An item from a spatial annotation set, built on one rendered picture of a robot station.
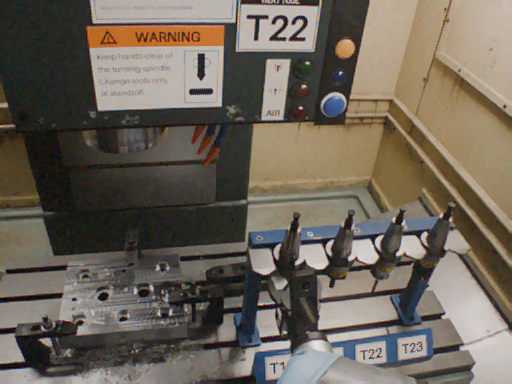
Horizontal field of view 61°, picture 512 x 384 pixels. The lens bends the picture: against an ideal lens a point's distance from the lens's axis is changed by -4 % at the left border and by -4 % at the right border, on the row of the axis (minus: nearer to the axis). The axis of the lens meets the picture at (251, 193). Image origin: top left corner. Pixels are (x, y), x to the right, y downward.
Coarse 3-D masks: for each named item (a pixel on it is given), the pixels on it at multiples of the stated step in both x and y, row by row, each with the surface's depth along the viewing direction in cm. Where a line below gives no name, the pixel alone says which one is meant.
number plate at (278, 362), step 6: (270, 360) 102; (276, 360) 102; (282, 360) 102; (288, 360) 102; (270, 366) 102; (276, 366) 102; (282, 366) 102; (270, 372) 102; (276, 372) 102; (270, 378) 101; (276, 378) 102
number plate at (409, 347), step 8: (416, 336) 108; (424, 336) 109; (400, 344) 108; (408, 344) 108; (416, 344) 108; (424, 344) 109; (400, 352) 108; (408, 352) 108; (416, 352) 108; (424, 352) 109
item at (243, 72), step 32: (0, 0) 46; (32, 0) 46; (64, 0) 47; (0, 32) 48; (32, 32) 48; (64, 32) 49; (224, 32) 52; (320, 32) 55; (0, 64) 50; (32, 64) 50; (64, 64) 51; (224, 64) 55; (256, 64) 56; (320, 64) 57; (32, 96) 53; (64, 96) 54; (96, 96) 54; (224, 96) 58; (256, 96) 58; (288, 96) 59; (32, 128) 55; (64, 128) 56; (96, 128) 58; (128, 128) 59
